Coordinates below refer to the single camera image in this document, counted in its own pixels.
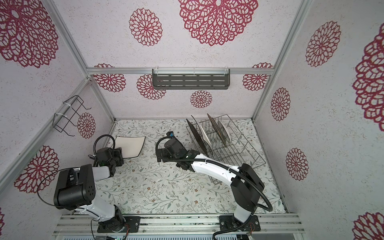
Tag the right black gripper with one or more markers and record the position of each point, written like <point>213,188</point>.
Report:
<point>165,152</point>

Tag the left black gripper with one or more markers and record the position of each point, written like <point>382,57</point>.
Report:
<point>117,151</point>

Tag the white square plate black rim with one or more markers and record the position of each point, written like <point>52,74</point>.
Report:
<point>205,136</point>

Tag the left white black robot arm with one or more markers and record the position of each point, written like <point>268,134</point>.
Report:
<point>76,190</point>

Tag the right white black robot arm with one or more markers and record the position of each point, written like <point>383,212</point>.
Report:
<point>246,186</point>

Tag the dark square floral plate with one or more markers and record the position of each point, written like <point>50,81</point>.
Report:
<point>197,137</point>

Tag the grey round plate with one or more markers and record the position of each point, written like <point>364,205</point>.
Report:
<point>225,133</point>

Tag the chrome wire dish rack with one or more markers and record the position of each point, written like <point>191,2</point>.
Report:
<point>238,152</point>

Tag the black wire wall basket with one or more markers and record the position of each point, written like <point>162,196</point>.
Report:
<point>62,120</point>

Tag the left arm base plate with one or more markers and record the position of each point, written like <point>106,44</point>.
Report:
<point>124,224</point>

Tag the grey slotted wall shelf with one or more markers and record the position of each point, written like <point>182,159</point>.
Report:
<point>191,80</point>

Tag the aluminium mounting rail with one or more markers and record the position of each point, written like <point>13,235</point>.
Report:
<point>182,224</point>

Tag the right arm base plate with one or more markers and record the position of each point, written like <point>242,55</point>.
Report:
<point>229,222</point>

